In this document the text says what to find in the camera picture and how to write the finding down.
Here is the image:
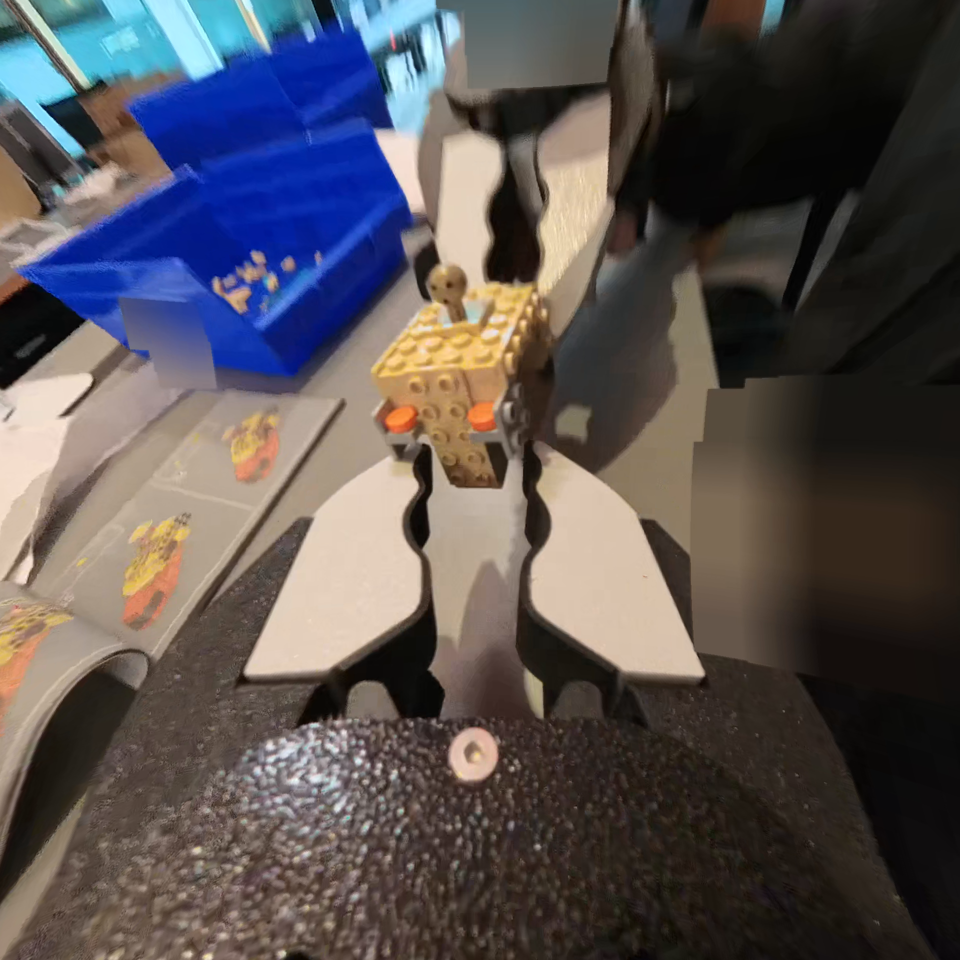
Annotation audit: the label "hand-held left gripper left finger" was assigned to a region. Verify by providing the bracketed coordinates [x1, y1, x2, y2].
[242, 450, 438, 685]

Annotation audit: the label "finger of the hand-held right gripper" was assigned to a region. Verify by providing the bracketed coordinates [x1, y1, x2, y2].
[416, 128, 520, 303]
[525, 90, 621, 342]

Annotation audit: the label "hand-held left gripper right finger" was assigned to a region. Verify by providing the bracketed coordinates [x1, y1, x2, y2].
[516, 441, 708, 688]

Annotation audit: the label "tan brick model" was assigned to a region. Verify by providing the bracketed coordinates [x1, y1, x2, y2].
[371, 263, 555, 495]

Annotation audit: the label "blue plastic bin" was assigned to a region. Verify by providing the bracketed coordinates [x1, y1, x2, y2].
[21, 117, 417, 379]
[126, 27, 394, 175]

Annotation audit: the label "grey desk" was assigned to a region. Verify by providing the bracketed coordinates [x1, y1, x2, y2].
[0, 90, 819, 916]

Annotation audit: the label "grey instruction booklet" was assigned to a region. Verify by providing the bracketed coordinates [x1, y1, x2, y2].
[0, 389, 348, 849]

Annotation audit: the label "scattered tan bricks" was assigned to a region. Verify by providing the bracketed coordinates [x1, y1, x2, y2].
[210, 246, 327, 316]

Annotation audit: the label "white dotted paper sheet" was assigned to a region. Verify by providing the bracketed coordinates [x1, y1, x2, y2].
[0, 417, 79, 579]

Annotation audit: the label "brown cardboard box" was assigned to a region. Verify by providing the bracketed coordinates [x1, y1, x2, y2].
[72, 72, 174, 174]

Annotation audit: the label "plain white sheet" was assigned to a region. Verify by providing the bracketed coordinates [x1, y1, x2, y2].
[0, 372, 97, 424]

